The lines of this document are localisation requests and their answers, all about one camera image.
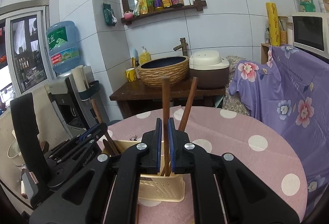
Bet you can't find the water dispenser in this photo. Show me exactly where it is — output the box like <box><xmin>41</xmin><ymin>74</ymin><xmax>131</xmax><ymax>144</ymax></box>
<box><xmin>48</xmin><ymin>72</ymin><xmax>109</xmax><ymax>138</ymax></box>

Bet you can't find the dark wooden counter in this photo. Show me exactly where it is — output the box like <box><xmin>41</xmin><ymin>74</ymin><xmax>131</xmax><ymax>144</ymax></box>
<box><xmin>109</xmin><ymin>78</ymin><xmax>227</xmax><ymax>119</ymax></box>

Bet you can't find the yellow mug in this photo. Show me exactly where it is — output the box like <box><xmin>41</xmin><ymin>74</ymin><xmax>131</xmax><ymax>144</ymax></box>
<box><xmin>125</xmin><ymin>68</ymin><xmax>137</xmax><ymax>82</ymax></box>

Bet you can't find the yellow soap bottle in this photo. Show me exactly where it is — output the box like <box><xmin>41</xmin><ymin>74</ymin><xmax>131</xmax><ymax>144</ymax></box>
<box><xmin>139</xmin><ymin>46</ymin><xmax>151</xmax><ymax>65</ymax></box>

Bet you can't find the purple floral cloth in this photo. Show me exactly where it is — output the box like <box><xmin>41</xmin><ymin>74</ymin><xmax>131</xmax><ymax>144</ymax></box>
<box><xmin>229</xmin><ymin>45</ymin><xmax>328</xmax><ymax>215</ymax></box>

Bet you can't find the pink polka dot tablecloth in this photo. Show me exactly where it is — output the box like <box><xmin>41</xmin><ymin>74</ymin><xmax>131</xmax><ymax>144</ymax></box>
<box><xmin>108</xmin><ymin>107</ymin><xmax>307</xmax><ymax>223</ymax></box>

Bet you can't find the paper towel roll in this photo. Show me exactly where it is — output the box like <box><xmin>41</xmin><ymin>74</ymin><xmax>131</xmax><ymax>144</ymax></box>
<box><xmin>71</xmin><ymin>65</ymin><xmax>89</xmax><ymax>93</ymax></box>

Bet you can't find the woven basin sink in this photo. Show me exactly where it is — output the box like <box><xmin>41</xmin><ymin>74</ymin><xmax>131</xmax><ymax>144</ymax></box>
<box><xmin>137</xmin><ymin>56</ymin><xmax>189</xmax><ymax>88</ymax></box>

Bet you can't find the white microwave oven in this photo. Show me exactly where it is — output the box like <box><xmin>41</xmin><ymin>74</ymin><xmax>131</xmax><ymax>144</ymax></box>
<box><xmin>292</xmin><ymin>12</ymin><xmax>328</xmax><ymax>59</ymax></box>

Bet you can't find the white brown rice cooker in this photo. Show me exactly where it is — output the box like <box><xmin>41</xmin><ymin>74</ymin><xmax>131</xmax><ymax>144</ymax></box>
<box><xmin>189</xmin><ymin>50</ymin><xmax>230</xmax><ymax>89</ymax></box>

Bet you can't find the window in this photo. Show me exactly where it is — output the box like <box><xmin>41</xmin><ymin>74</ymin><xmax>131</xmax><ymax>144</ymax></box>
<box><xmin>6</xmin><ymin>12</ymin><xmax>51</xmax><ymax>94</ymax></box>

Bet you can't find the yellow roll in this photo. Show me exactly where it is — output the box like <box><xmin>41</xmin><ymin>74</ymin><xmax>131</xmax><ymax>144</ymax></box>
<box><xmin>265</xmin><ymin>2</ymin><xmax>281</xmax><ymax>46</ymax></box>

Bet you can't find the bamboo faucet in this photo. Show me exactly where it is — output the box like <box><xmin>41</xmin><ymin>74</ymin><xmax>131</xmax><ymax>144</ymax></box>
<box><xmin>173</xmin><ymin>37</ymin><xmax>189</xmax><ymax>56</ymax></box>

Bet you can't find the blue water jug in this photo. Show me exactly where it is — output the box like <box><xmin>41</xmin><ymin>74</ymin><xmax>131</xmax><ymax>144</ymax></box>
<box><xmin>46</xmin><ymin>21</ymin><xmax>81</xmax><ymax>74</ymax></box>

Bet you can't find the beige plastic utensil holder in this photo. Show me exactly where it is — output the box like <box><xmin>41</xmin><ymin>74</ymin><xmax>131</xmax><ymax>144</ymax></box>
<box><xmin>98</xmin><ymin>136</ymin><xmax>185</xmax><ymax>202</ymax></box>

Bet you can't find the brown wooden chopstick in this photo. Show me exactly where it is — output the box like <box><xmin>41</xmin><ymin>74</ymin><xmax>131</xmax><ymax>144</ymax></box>
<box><xmin>178</xmin><ymin>77</ymin><xmax>198</xmax><ymax>131</ymax></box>
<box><xmin>91</xmin><ymin>99</ymin><xmax>121</xmax><ymax>156</ymax></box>
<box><xmin>162</xmin><ymin>77</ymin><xmax>171</xmax><ymax>176</ymax></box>

